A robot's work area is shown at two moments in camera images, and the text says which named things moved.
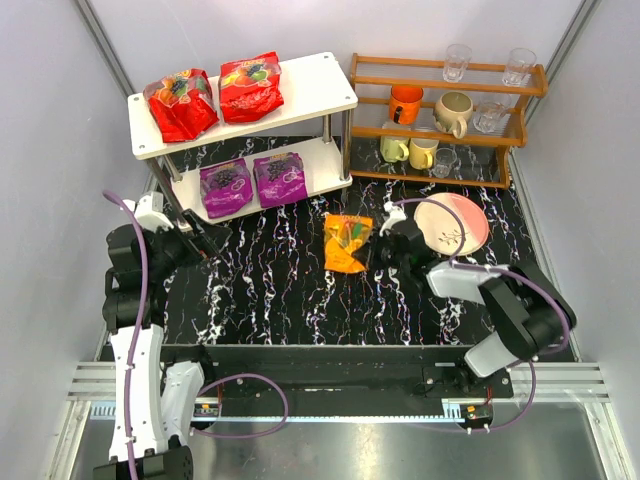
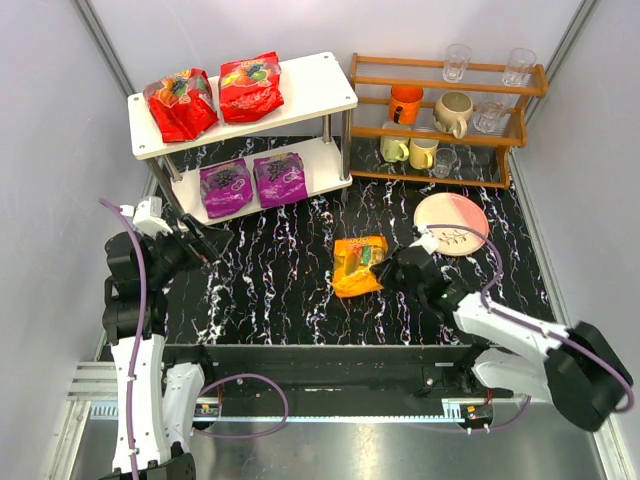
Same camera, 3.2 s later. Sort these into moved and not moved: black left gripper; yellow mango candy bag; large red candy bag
Moved: yellow mango candy bag
Not moved: black left gripper; large red candy bag
